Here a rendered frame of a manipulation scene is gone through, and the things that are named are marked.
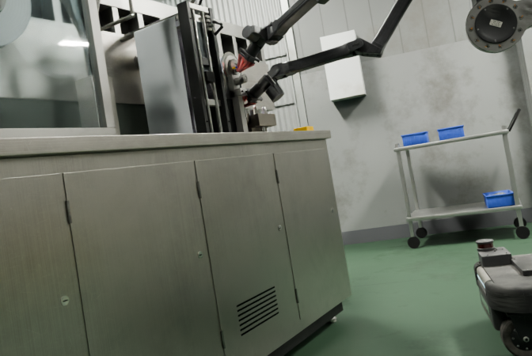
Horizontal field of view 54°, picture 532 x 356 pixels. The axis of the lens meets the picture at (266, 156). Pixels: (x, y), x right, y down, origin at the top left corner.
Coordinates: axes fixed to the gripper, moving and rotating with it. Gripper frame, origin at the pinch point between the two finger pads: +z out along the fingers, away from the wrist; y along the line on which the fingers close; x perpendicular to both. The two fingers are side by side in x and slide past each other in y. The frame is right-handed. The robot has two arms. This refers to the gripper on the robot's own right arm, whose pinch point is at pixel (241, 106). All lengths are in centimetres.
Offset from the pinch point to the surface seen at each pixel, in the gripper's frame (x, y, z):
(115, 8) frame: 59, -40, 4
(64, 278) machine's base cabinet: -59, -128, -1
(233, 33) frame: 61, 51, 2
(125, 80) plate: 29, -42, 19
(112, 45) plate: 43, -46, 12
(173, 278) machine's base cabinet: -66, -92, 4
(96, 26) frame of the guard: 0, -104, -28
